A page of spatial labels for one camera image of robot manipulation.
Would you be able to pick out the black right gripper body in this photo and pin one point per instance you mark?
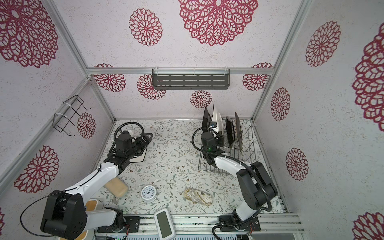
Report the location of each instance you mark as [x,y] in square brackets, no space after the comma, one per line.
[220,143]

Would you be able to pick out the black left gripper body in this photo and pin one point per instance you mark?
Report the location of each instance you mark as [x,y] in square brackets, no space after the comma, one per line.
[139,146]

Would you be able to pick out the white square plate black rim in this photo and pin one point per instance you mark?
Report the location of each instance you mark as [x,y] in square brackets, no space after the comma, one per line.
[139,148]

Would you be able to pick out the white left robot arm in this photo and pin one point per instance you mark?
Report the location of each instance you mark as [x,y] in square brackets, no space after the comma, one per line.
[84,190]

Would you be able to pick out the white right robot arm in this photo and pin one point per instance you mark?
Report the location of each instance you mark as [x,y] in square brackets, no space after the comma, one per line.
[256,185]

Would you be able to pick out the black round plate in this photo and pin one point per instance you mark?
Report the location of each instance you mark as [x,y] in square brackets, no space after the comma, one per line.
[230,131]

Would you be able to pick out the black plate yellow rim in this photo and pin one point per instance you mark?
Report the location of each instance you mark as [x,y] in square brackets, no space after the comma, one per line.
[239,131]

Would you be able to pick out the yellow sponge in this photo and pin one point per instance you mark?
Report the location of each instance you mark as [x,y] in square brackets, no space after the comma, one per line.
[117,187]

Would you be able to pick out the small white alarm clock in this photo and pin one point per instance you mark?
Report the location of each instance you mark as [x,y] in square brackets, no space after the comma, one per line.
[149,193]

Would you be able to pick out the clear plastic bag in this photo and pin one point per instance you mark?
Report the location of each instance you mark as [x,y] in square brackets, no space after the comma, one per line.
[198,197]

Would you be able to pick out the white digital scale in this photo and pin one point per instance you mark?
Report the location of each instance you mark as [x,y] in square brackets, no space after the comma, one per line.
[164,225]

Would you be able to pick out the chrome wire dish rack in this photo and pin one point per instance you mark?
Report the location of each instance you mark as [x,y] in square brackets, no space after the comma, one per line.
[248,152]

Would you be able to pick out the black wire wall basket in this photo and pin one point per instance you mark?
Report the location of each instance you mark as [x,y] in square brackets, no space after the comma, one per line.
[64,117]

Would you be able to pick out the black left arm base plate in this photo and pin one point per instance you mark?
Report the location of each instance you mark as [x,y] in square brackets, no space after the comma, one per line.
[125,225]

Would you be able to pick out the grey wall shelf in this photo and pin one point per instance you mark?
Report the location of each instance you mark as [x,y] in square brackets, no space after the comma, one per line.
[191,80]

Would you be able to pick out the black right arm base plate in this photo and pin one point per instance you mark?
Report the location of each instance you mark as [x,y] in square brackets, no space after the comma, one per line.
[230,224]

